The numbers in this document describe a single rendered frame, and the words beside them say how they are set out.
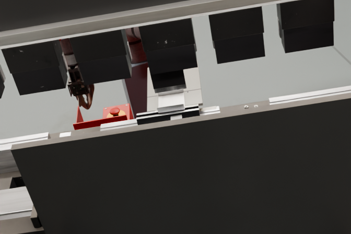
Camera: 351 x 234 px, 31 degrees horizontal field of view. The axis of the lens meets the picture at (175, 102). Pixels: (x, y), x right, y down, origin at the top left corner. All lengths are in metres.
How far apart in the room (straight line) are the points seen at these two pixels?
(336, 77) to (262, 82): 0.43
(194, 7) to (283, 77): 2.35
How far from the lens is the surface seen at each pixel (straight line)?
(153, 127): 1.37
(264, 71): 3.90
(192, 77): 2.12
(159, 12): 1.52
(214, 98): 3.72
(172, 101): 2.02
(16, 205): 1.85
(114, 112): 2.38
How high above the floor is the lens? 2.16
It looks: 35 degrees down
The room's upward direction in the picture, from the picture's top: 12 degrees counter-clockwise
